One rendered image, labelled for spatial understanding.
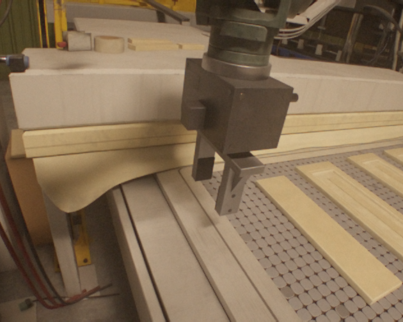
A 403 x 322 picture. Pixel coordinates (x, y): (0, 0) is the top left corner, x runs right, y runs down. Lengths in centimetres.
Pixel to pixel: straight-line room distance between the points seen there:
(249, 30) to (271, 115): 16
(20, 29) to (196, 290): 490
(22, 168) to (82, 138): 72
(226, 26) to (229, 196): 35
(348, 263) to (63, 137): 90
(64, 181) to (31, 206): 84
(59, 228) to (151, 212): 57
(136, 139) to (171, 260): 46
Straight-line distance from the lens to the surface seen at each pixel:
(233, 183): 61
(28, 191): 173
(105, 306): 165
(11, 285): 186
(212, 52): 56
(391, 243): 97
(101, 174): 96
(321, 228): 88
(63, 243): 139
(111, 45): 113
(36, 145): 98
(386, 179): 133
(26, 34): 523
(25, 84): 90
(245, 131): 53
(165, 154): 104
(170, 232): 79
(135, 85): 92
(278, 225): 85
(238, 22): 52
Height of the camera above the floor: 141
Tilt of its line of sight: 30 degrees down
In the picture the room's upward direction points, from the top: 9 degrees clockwise
